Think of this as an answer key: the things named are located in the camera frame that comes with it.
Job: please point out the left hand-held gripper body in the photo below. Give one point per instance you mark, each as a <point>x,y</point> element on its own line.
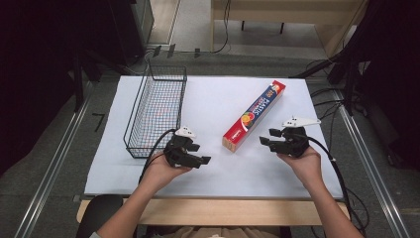
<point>178,155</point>

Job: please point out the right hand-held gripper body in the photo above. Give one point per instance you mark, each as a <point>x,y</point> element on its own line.
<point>294,142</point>

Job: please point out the red plastic wrap box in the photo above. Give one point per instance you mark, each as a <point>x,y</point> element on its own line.
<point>254,114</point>

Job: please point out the person's left hand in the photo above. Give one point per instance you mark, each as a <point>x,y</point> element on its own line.
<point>161,173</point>

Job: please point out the person's right hand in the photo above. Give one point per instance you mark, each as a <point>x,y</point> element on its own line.
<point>308,167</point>

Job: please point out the white table sheet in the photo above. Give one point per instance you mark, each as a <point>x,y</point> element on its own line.
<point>214,99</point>

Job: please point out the wooden table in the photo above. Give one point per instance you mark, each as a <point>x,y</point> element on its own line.
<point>231,211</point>

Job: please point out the black metal stand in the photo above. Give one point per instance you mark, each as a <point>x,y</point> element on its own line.
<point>78,86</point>
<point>346,72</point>

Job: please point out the black chair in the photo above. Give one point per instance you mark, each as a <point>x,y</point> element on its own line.
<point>99,211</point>

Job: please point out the dark curtain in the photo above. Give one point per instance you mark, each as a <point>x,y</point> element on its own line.
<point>393,76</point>
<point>33,82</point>

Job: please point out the black cabinet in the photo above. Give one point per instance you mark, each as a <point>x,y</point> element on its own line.
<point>132,29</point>

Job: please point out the metal floor rail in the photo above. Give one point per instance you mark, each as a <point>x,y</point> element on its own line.
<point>373,172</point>
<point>56,158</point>

